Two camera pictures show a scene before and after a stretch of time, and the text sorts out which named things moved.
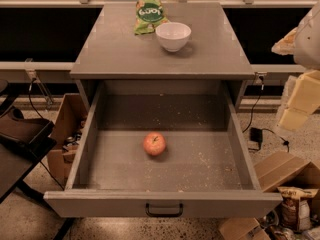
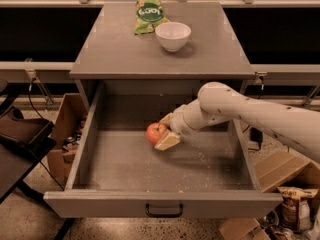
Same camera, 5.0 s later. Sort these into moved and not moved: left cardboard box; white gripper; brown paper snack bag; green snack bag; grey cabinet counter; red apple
Moved: white gripper; red apple
Not moved: left cardboard box; grey cabinet counter; brown paper snack bag; green snack bag
